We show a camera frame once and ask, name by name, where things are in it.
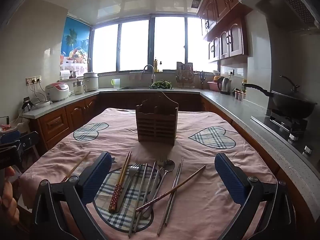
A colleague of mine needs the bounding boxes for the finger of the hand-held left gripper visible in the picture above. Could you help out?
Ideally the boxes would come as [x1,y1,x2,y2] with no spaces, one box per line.
[0,130,40,155]

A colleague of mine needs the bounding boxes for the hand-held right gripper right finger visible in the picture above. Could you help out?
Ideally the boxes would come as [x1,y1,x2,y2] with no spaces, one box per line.
[214,152,297,240]

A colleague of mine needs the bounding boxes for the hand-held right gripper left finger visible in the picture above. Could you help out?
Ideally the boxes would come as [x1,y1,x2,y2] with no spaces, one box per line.
[31,152,113,240]

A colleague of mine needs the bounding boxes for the wooden chopstick red patterned end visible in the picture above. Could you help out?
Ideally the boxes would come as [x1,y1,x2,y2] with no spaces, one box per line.
[112,151,132,212]
[136,165,206,212]
[61,151,91,183]

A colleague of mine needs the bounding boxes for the red patterned chopsticks pair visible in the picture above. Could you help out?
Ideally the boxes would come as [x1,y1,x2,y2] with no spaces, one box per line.
[108,151,130,212]

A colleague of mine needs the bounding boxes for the wooden utensil holder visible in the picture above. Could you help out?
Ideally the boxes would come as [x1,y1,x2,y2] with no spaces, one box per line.
[136,91,179,146]

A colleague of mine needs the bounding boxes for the person's left hand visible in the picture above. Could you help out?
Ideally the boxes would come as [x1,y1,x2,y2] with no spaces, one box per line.
[0,166,20,227]

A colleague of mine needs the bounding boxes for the pink tablecloth with plaid hearts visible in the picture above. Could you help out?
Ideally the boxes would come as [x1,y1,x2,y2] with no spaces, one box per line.
[19,107,283,240]

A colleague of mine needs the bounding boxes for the wooden base cabinets with counter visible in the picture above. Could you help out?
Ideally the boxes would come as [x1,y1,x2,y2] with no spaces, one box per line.
[22,87,320,230]

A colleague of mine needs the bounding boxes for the small black appliance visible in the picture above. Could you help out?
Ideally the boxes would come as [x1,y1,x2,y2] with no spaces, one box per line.
[21,97,34,110]

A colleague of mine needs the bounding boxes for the steel chopstick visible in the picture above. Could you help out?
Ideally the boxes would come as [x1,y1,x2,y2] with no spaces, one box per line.
[128,163,148,238]
[164,157,184,225]
[157,162,182,236]
[133,161,156,232]

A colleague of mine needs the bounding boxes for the white and red rice cooker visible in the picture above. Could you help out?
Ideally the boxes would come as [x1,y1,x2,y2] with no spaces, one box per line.
[45,82,71,102]

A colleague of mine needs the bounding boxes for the steel spoon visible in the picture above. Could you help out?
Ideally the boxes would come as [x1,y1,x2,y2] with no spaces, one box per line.
[147,159,176,213]

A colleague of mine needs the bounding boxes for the small white electric pot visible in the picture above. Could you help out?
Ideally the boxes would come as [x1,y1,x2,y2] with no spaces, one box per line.
[72,79,87,95]

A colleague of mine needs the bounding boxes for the gas stove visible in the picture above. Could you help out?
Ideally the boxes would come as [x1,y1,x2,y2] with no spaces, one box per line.
[251,109,320,153]

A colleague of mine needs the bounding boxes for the large white electric cooker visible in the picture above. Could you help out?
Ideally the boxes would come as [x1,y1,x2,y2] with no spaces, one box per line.
[83,72,99,92]

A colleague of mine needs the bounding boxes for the steel electric kettle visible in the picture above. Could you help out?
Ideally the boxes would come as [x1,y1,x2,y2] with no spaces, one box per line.
[217,77,232,95]

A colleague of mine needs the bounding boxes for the kitchen sink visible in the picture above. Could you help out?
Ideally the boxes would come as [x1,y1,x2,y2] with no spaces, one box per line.
[117,86,173,90]

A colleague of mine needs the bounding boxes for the black wok with lid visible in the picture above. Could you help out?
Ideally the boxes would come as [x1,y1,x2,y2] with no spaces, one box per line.
[244,75,318,119]

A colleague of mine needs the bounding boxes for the green vegetables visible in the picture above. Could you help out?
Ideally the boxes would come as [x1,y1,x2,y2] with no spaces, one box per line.
[150,80,173,90]

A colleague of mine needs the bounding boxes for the steel kitchen faucet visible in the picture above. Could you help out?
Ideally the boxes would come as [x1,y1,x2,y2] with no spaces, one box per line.
[142,64,156,84]

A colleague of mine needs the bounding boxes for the palm tree fruit poster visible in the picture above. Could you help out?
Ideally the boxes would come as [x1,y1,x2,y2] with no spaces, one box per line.
[61,15,91,78]

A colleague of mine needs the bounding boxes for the large kitchen window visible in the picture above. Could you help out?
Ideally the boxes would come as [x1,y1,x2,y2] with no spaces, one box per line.
[91,16,220,74]

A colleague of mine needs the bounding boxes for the wooden upper cabinets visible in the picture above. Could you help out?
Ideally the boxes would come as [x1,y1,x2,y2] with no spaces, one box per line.
[197,0,253,64]

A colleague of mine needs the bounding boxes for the range hood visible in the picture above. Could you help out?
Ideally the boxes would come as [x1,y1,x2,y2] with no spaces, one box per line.
[237,0,320,34]

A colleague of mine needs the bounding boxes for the wire dish rack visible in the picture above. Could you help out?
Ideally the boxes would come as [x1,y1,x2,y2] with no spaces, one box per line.
[176,62,196,89]

